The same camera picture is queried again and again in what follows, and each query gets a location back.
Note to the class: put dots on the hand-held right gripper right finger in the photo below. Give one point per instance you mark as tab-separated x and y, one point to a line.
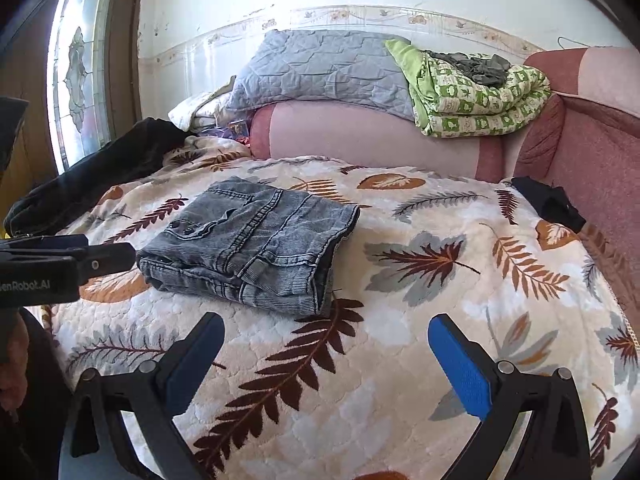
462	370

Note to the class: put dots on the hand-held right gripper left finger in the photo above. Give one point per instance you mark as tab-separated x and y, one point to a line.
195	360

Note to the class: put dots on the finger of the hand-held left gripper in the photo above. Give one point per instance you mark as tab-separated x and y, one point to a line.
110	257

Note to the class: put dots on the grey-blue denim pants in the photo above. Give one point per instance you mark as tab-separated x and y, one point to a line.
250	240

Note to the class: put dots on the person's left hand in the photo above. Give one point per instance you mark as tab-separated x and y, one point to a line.
17	370

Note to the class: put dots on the leaf-printed cream blanket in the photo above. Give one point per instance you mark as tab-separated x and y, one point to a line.
400	310

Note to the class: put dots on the black jacket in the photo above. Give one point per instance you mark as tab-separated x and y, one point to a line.
100	170

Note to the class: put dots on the person's dark clothing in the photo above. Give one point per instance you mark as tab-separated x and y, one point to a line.
40	410

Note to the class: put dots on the white pillow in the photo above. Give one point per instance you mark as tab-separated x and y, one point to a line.
195	107

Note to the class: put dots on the colourful small clutter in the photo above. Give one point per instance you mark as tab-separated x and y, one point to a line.
237	129

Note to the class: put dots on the stained glass window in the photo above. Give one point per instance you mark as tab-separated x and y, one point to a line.
77	75

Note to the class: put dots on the small black cloth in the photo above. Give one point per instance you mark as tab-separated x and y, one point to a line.
550	205

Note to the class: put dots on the pink sofa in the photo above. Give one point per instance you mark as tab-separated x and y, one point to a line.
375	135

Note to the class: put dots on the green patterned quilt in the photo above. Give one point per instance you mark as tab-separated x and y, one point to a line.
465	105

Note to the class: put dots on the grey quilted blanket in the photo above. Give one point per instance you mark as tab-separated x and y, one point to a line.
320	70

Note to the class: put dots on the dark grey crumpled cloth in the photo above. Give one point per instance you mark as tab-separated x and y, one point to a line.
480	67

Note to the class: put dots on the brown wooden door frame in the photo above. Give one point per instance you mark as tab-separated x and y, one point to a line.
125	60

